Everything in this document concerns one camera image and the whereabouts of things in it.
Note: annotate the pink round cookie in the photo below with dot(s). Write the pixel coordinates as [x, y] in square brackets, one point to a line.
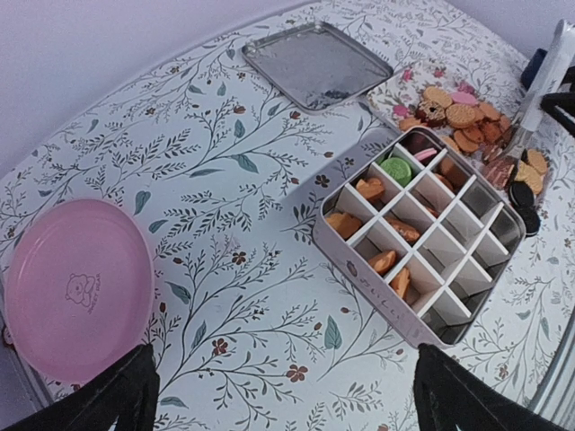
[425, 154]

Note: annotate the pink divided cookie tin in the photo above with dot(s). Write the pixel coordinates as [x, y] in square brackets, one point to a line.
[457, 261]

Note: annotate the silver metal tray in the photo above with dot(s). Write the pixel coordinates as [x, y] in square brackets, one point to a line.
[316, 66]

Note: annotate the chocolate sprinkle donut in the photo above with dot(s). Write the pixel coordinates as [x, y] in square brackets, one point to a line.
[431, 114]

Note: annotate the pink plate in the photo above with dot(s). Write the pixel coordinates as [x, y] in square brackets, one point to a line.
[79, 290]

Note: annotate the floral cookie tray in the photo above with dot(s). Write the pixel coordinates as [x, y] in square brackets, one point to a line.
[470, 130]

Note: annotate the green round cookie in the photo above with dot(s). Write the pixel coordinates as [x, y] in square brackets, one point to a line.
[397, 169]

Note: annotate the black sandwich cookie right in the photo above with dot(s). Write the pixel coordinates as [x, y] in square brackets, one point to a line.
[531, 220]

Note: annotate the orange swirl cookie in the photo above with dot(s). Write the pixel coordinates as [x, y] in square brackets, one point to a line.
[344, 224]

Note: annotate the black sandwich cookie left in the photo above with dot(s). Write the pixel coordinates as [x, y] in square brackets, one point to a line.
[520, 195]

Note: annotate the pink sandwich cookie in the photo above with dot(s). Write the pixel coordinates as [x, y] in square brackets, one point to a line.
[464, 98]

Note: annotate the metal serving tongs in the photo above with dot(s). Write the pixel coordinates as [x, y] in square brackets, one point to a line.
[560, 57]

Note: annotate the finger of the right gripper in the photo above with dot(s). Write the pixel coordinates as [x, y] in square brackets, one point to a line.
[560, 105]

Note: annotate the black sandwich cookie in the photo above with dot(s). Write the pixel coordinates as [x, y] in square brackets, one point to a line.
[520, 195]
[531, 220]

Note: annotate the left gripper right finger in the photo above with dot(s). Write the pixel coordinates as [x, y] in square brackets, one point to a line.
[449, 397]

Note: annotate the dark blue mug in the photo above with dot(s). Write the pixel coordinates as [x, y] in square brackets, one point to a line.
[532, 68]

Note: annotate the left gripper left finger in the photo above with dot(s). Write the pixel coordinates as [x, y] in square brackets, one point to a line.
[122, 397]

